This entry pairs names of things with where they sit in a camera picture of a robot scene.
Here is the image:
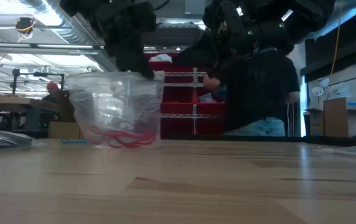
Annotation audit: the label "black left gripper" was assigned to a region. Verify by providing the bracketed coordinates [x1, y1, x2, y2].
[59, 0, 157, 80]

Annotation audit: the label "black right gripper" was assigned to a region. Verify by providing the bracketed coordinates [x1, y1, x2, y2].
[171, 0, 294, 68]

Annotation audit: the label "clear plastic zip bag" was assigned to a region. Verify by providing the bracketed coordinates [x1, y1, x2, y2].
[0, 124, 37, 152]

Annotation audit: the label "white cloth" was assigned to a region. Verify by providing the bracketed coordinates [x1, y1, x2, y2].
[149, 53, 173, 63]

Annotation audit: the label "black storage bin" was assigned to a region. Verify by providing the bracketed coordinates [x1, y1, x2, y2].
[142, 26, 204, 47]

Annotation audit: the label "small white item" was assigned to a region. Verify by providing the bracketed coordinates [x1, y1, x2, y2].
[198, 92, 218, 104]

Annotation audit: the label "person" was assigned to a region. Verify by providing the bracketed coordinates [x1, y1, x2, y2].
[42, 81, 61, 104]
[202, 46, 301, 138]

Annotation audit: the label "black pipe stand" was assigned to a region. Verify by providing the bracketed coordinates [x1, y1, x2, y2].
[11, 68, 66, 94]

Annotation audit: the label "small open cardboard box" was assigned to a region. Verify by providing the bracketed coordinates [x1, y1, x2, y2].
[48, 121, 84, 139]

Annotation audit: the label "black panels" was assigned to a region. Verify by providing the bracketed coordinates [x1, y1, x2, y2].
[286, 101, 302, 138]

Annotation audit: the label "white fan-shaped objects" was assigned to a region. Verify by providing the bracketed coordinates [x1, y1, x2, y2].
[311, 77, 352, 101]

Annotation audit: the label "low cardboard box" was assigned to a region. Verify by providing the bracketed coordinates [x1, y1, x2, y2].
[307, 108, 325, 137]

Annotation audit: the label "wooden workbench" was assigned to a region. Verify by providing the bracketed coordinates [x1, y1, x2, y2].
[0, 95, 57, 131]

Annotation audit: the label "tall cardboard box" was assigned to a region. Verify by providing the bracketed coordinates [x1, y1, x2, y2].
[323, 97, 349, 138]

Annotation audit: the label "chrome wire shelf cart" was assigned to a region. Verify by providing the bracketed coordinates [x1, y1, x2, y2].
[142, 18, 228, 138]

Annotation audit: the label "yellow cable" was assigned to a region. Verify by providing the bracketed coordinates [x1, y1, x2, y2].
[329, 0, 344, 77]

